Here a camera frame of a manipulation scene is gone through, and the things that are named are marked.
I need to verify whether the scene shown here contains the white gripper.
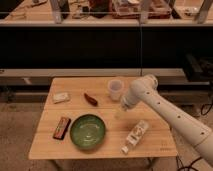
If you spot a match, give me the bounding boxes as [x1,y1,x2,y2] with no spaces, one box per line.
[115,96,131,119]

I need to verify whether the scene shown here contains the green ceramic bowl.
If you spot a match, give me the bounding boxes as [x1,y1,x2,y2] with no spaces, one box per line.
[69,114,106,150]

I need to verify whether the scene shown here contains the black cable on floor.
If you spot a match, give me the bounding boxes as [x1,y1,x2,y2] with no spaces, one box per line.
[200,94,213,117]

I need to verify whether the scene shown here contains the white wrapped soap bar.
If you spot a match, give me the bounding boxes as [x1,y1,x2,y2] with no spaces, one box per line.
[53,92,70,104]

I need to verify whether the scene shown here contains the wooden table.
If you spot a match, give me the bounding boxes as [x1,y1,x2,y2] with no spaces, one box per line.
[28,76,179,171]

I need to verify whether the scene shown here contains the black box on right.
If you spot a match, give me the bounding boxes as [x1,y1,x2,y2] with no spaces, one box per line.
[182,54,213,82]

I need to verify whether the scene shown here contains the white plastic bottle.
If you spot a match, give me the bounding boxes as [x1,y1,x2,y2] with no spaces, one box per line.
[121,120,149,154]

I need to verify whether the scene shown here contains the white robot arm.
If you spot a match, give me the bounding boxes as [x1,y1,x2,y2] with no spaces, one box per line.
[120,74,213,167]

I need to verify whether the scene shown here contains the long metal shelf bench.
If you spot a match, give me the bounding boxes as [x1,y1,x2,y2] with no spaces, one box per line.
[0,0,213,86]

